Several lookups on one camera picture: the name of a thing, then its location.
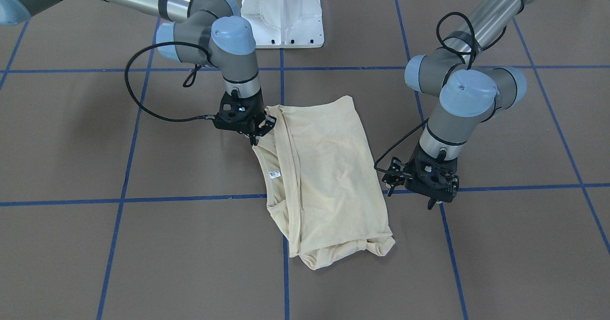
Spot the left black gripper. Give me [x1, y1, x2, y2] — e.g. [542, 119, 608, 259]
[383, 144, 459, 210]

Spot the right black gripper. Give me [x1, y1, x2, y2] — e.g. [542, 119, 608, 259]
[212, 91, 277, 146]

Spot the cream long-sleeve printed shirt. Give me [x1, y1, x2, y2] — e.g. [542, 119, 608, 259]
[253, 96, 395, 270]

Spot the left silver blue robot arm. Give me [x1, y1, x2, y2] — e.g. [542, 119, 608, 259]
[381, 0, 535, 210]

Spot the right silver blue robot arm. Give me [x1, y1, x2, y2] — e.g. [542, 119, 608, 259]
[0, 0, 276, 146]

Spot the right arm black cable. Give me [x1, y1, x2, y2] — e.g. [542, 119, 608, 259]
[124, 42, 224, 122]

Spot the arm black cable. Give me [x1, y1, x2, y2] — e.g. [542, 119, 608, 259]
[374, 11, 508, 174]
[124, 42, 224, 122]

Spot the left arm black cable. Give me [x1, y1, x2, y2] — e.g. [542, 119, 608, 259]
[374, 11, 508, 174]

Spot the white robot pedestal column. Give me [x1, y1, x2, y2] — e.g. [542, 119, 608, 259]
[241, 0, 325, 49]

